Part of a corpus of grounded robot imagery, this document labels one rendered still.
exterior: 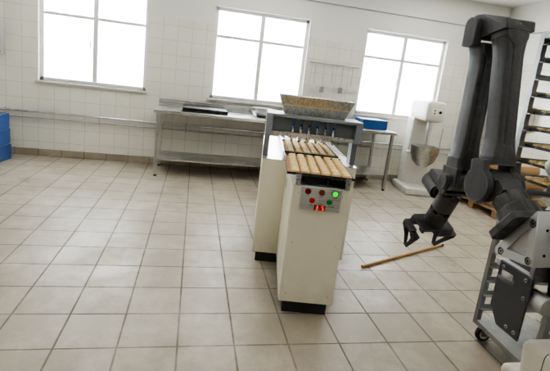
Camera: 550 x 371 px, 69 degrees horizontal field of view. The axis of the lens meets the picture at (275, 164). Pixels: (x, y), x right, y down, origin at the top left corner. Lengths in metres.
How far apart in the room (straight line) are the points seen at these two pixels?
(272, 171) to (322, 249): 0.82
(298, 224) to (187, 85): 4.03
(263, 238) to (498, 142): 2.41
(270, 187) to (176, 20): 3.64
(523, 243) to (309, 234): 1.66
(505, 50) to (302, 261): 1.81
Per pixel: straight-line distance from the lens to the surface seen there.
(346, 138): 3.10
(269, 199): 3.10
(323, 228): 2.46
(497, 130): 1.04
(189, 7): 6.17
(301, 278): 2.58
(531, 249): 0.94
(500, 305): 1.19
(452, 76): 7.36
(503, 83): 1.05
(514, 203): 0.97
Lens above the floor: 1.41
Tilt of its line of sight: 12 degrees down
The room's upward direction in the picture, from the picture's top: 7 degrees clockwise
